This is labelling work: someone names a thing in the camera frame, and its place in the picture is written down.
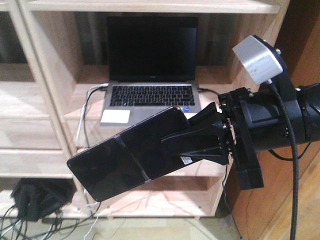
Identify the white note card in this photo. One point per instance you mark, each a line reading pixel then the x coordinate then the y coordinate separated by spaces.
pixel 116 116

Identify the grey laptop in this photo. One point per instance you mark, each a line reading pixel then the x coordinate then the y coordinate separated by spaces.
pixel 151 65

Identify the black bag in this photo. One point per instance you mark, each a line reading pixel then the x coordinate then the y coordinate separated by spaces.
pixel 36 198

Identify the black foldable phone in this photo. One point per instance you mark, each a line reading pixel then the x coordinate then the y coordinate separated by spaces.
pixel 130 158

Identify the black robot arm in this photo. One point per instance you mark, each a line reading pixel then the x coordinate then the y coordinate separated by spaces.
pixel 281 115

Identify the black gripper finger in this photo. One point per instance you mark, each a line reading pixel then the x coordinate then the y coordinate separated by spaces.
pixel 207 118
pixel 199 142

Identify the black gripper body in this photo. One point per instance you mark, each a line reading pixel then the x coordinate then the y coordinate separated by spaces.
pixel 248 169

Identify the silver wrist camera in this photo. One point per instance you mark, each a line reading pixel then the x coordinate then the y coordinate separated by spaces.
pixel 261 61

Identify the wooden shelf unit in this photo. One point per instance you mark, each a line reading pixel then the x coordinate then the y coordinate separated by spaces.
pixel 40 102

